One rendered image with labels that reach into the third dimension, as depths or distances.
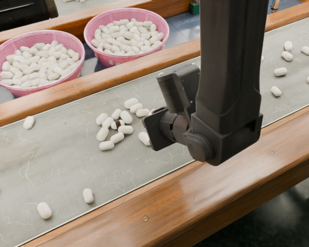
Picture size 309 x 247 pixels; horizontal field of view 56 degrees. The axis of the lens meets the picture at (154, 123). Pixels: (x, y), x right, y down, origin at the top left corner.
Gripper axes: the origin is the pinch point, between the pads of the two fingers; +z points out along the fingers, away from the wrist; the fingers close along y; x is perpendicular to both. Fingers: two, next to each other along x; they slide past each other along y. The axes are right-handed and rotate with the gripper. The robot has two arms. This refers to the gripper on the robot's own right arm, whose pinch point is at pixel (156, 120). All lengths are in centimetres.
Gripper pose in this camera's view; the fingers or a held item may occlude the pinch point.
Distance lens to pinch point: 60.8
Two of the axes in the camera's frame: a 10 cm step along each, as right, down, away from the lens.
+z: -3.5, -0.9, 9.3
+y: -8.8, 3.8, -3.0
